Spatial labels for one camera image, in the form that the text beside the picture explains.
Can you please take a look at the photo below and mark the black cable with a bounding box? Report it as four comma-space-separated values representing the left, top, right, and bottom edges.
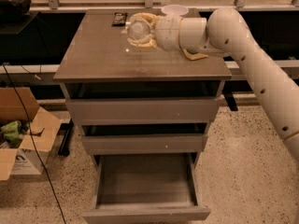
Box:
1, 63, 67, 224

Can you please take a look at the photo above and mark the grey top drawer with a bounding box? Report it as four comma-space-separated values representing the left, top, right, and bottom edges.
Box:
63, 80, 222, 126

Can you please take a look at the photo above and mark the green item in box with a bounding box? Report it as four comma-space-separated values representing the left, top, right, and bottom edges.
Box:
0, 120, 28, 148

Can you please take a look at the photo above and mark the grey middle drawer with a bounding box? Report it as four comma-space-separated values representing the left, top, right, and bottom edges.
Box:
82, 123, 207, 155

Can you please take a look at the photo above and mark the grey drawer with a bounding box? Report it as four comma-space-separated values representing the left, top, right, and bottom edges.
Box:
63, 80, 222, 126
83, 153, 210, 224
82, 123, 207, 155

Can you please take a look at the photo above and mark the black object on shelf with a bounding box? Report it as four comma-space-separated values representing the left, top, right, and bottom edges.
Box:
0, 0, 32, 21

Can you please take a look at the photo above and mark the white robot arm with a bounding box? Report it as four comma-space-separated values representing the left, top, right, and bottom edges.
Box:
127, 8, 299, 161

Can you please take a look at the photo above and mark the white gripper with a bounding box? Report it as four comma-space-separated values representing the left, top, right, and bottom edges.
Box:
127, 12, 182, 51

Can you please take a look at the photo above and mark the open cardboard box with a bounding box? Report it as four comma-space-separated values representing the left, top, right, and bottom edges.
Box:
0, 88, 61, 183

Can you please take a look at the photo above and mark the black table leg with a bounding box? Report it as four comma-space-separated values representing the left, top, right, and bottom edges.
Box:
58, 119, 74, 157

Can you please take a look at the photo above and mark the white ceramic bowl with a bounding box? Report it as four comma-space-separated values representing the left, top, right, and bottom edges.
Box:
161, 5, 189, 16

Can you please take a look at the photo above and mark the grey bottom drawer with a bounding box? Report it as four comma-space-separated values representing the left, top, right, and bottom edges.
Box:
83, 153, 210, 224

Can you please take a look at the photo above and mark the green yellow sponge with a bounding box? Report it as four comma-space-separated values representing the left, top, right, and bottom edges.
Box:
183, 49, 207, 61

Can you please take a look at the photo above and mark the grey drawer cabinet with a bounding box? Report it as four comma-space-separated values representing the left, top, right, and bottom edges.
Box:
53, 10, 231, 164

